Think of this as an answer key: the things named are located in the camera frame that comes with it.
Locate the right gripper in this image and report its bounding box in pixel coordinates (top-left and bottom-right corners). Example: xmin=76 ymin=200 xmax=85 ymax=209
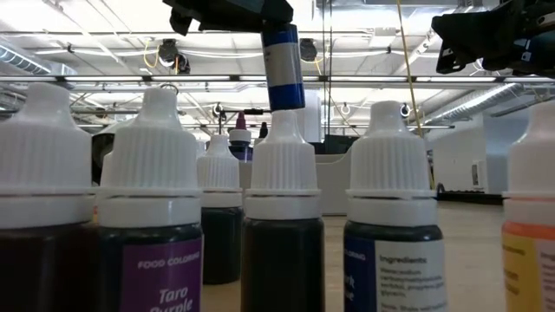
xmin=431 ymin=0 xmax=555 ymax=78

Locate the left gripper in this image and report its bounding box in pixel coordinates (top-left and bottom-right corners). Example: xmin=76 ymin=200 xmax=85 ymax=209
xmin=162 ymin=0 xmax=295 ymax=36

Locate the tall blue-tipped dye bottle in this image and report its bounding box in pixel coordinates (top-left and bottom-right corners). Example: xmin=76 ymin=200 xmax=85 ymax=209
xmin=261 ymin=23 xmax=307 ymax=113

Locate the tall purple-tipped dye bottle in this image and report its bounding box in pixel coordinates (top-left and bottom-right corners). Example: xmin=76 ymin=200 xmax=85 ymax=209
xmin=228 ymin=111 xmax=254 ymax=164

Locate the small dark blue dye bottle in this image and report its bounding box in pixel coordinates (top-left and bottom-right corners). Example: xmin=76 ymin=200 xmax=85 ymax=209
xmin=343 ymin=101 xmax=448 ymax=312

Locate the small yellow label dye bottle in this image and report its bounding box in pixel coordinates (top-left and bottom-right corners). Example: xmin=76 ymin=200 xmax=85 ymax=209
xmin=501 ymin=101 xmax=555 ymax=312

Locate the small Taro Purple dye bottle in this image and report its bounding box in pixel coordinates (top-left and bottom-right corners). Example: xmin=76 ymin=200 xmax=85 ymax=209
xmin=95 ymin=88 xmax=204 ymax=312

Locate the small orange label dye bottle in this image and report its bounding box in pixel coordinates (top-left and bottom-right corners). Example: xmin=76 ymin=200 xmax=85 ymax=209
xmin=91 ymin=151 xmax=114 ymax=229

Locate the small dark green dye bottle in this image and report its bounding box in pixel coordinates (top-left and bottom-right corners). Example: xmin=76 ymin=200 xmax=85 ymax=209
xmin=197 ymin=133 xmax=245 ymax=286

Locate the small dark red dye bottle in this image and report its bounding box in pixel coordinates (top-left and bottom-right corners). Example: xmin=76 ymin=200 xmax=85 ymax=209
xmin=0 ymin=81 xmax=96 ymax=312

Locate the small black dye bottle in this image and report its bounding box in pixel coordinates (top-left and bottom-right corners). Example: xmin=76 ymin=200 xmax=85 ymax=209
xmin=241 ymin=110 xmax=326 ymax=312

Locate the overhead light bar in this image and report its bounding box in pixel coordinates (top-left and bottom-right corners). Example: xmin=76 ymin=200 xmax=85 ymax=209
xmin=0 ymin=74 xmax=555 ymax=84

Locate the thin black vertical pole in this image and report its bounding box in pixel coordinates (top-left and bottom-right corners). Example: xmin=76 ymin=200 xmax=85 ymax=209
xmin=320 ymin=0 xmax=334 ymax=139

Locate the black boom stand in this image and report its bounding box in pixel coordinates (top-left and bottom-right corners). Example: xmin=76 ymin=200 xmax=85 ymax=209
xmin=211 ymin=102 xmax=275 ymax=135

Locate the black vented box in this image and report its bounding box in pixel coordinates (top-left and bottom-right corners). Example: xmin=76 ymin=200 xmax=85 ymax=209
xmin=321 ymin=133 xmax=359 ymax=156

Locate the grey plastic bin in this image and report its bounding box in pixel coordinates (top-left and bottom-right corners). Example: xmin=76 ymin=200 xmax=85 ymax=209
xmin=228 ymin=139 xmax=353 ymax=217

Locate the yellow hanging cable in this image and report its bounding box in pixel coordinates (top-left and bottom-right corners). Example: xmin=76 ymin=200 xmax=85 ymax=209
xmin=395 ymin=0 xmax=436 ymax=191

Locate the silver ceiling air duct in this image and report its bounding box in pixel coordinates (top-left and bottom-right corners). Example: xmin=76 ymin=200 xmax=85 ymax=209
xmin=0 ymin=42 xmax=78 ymax=78
xmin=427 ymin=82 xmax=524 ymax=127

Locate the black ceiling cord reel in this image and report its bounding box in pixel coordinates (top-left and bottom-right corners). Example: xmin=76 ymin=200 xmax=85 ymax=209
xmin=298 ymin=37 xmax=320 ymax=64
xmin=156 ymin=38 xmax=192 ymax=75

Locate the white wall-mounted box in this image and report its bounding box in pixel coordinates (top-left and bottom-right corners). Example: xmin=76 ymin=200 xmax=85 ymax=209
xmin=471 ymin=159 xmax=487 ymax=191

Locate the black aluminium table frame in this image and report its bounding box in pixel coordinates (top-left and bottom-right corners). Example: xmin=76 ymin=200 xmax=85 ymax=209
xmin=435 ymin=184 xmax=504 ymax=205

